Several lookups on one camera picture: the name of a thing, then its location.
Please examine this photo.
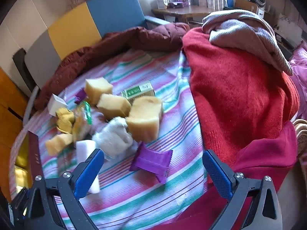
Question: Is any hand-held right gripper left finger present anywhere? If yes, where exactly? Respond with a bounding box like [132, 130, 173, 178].
[24, 149, 105, 230]

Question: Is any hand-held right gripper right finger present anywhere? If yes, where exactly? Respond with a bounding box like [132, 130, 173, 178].
[202, 149, 283, 230]

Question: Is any white fluffy sock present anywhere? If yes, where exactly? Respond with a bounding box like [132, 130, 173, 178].
[92, 117, 133, 160]

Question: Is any small yellow sponge block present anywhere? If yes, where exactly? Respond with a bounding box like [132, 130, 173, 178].
[45, 133, 73, 156]

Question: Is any clear snack packet green label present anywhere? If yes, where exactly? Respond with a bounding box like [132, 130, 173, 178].
[72, 101, 93, 141]

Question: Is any dark red box gold interior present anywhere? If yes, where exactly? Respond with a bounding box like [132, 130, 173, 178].
[12, 131, 46, 197]

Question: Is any yellow pouch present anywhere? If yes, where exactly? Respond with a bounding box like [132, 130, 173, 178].
[56, 108, 75, 134]

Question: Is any large purple snack packet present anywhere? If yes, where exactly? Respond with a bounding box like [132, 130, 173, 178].
[129, 142, 173, 184]

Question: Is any small white box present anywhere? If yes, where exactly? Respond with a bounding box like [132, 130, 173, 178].
[48, 94, 68, 117]

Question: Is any large yellow sponge slice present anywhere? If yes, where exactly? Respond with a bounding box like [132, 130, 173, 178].
[126, 96, 163, 142]

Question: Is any small purple snack packet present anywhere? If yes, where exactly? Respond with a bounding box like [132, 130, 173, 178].
[75, 88, 87, 104]

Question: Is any green carton box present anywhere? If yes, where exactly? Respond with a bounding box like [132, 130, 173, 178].
[121, 81, 155, 104]

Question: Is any magenta cloth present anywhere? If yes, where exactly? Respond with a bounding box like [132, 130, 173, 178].
[149, 121, 299, 230]

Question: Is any red sweater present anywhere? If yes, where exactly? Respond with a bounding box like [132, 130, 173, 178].
[182, 27, 300, 185]

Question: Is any woven basket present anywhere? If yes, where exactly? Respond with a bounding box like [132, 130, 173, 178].
[293, 118, 307, 163]

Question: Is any orange wooden cabinet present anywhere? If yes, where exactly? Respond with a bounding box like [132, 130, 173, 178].
[0, 67, 30, 202]

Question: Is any pink bedding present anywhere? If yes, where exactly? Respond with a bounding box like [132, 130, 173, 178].
[288, 41, 307, 120]

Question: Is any grey yellow blue chair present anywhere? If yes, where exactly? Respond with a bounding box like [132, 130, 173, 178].
[23, 0, 172, 125]

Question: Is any maroon down jacket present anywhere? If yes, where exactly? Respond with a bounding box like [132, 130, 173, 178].
[35, 22, 191, 111]

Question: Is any grey pink knit cloth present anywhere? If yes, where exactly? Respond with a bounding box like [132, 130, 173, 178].
[202, 9, 293, 76]

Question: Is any wooden table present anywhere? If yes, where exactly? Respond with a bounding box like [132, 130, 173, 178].
[152, 5, 216, 25]

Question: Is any cardboard box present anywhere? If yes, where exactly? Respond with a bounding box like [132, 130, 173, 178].
[233, 0, 256, 11]

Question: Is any purple carton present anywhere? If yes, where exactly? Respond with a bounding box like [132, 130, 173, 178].
[168, 0, 191, 7]

